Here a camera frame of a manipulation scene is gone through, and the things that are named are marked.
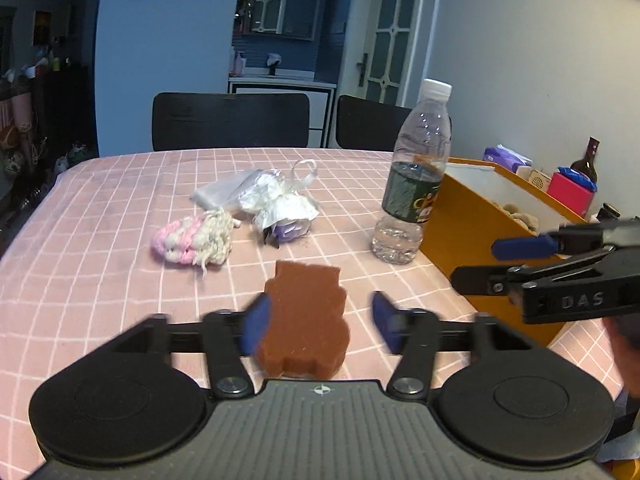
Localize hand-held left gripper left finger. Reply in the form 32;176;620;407
107;292;273;396

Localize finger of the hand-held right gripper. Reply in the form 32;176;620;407
450;247;618;295
491;217;640;261

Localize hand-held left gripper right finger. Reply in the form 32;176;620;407
370;291;546;396

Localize beige knitted scrubber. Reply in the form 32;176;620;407
492;202;541;233

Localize brown bear-shaped sponge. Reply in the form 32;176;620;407
256;260;351;380

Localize orange cardboard box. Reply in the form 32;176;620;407
417;157;608;348

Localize person's right hand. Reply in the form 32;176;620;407
602;316;640;401

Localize small beige box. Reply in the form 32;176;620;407
517;166;553;192

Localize red box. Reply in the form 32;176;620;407
546;172;598;218

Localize blue packet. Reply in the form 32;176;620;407
559;166;598;192

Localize purple tissue pack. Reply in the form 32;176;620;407
482;145;533;170

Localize dark wine bottle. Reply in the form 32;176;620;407
570;136;601;186

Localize clear plastic water bottle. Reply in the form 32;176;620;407
371;79;453;265

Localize pink white knitted scrubber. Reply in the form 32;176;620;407
151;210;241;278

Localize crinkled silver plastic bag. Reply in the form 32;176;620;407
239;159;321;247

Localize clear plastic bag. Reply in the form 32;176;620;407
190;169;261;209

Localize pink checked tablecloth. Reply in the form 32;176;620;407
0;147;640;480

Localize black chair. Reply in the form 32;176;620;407
336;95;453;153
151;92;311;152

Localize white counter cabinet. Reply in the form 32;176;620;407
228;77;337;148

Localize white glazed door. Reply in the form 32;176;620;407
362;0;441;108

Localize dark sideboard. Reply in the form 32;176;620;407
30;62;96;161

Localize hanging pink bags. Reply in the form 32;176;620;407
0;75;46;181

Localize mirrored wall cabinet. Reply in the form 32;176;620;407
250;0;326;41

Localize dark wall picture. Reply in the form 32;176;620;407
32;10;52;47

